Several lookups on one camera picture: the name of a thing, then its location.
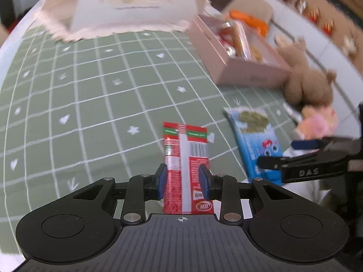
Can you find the silver wrapped candy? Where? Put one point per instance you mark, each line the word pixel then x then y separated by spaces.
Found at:
pixel 231 51

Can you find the white plastic bag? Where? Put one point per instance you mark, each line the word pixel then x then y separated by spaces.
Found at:
pixel 306 191

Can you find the pink box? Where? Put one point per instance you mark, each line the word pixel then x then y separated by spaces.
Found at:
pixel 215 62

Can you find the blue snack packet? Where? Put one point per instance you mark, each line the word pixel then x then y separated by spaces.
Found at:
pixel 252 136

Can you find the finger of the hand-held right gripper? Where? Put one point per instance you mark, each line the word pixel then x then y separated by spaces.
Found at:
pixel 305 144
pixel 272 162

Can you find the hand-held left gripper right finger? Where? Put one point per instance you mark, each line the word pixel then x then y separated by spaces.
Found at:
pixel 204 183

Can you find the cardboard box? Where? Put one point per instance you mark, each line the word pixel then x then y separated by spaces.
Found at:
pixel 249 2

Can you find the round yellow snack packet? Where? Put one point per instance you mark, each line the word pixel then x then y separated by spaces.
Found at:
pixel 256 53

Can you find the wooden shelf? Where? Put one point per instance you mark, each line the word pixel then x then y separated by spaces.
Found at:
pixel 334 2

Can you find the brown teddy bear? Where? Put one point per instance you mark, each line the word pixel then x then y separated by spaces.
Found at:
pixel 309 85

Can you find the white cloth with print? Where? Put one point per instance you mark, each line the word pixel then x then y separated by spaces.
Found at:
pixel 136 8

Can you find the red yellow snack packet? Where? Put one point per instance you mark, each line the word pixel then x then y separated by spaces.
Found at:
pixel 227 35

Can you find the green grid table mat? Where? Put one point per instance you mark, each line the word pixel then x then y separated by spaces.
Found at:
pixel 85 90

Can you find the long orange snack packet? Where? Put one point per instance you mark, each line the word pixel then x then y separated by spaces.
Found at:
pixel 241 39

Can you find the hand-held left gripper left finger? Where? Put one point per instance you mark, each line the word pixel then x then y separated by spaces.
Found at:
pixel 161 182

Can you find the pink plush toy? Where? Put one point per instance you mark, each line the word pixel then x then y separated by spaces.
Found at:
pixel 317 123

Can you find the orange plastic object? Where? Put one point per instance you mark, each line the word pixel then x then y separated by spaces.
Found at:
pixel 252 21

